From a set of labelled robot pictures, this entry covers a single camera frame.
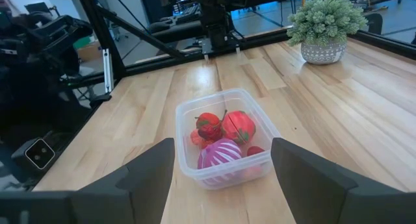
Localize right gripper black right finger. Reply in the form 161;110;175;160
270;137;416;224

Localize clear plastic tupperware container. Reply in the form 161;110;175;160
175;88;282;190

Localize large red dragon fruit toy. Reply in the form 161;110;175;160
222;110;257;145

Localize pink peach toy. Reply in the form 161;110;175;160
190;129;212;150

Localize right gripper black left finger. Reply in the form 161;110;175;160
0;138;176;224

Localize purple spiky ball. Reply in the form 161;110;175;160
197;138;243;186

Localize black round pole base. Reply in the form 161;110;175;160
363;12;384;36

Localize small black square camera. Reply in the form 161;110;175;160
11;138;56;170

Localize brown cardboard box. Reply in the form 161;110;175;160
77;41;102;63

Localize backlit computer keyboard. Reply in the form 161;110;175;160
172;3;203;25

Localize green potted succulent plant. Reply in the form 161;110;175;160
285;0;370;66

